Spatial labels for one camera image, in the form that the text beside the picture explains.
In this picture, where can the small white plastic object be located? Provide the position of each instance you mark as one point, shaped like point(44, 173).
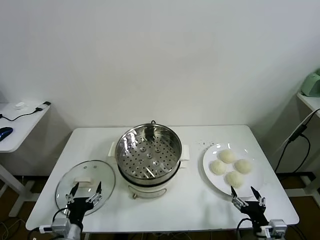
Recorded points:
point(21, 105)

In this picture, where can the blue computer mouse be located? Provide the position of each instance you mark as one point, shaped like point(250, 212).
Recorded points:
point(5, 132)

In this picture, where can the grey USB adapter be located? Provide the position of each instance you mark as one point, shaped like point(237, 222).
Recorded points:
point(45, 104)

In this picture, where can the white round plate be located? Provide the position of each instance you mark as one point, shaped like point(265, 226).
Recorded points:
point(212, 182)

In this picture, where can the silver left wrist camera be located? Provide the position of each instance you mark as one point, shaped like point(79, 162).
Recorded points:
point(61, 225)

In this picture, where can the round glass pot lid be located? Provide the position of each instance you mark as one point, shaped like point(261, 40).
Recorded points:
point(65, 185)

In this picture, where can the white steamed baozi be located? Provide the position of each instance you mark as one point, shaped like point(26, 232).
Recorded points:
point(235, 179)
point(218, 167)
point(227, 156)
point(242, 166)

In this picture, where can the mint green appliance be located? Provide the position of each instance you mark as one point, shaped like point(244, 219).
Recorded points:
point(312, 83)

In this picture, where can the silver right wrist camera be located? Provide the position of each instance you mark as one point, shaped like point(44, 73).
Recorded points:
point(277, 226)

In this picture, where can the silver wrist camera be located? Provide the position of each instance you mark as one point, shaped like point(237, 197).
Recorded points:
point(277, 226)
point(61, 225)

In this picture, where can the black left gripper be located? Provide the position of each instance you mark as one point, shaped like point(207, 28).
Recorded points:
point(77, 208)

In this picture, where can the cream electric cooker base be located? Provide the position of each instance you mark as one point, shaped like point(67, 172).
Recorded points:
point(150, 188)

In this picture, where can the perforated steel steamer basket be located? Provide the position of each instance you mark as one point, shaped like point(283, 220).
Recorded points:
point(150, 160)

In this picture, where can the white side desk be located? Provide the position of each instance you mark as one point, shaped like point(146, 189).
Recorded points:
point(310, 101)
point(22, 127)

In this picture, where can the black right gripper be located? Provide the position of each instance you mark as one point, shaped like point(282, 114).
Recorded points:
point(256, 212)

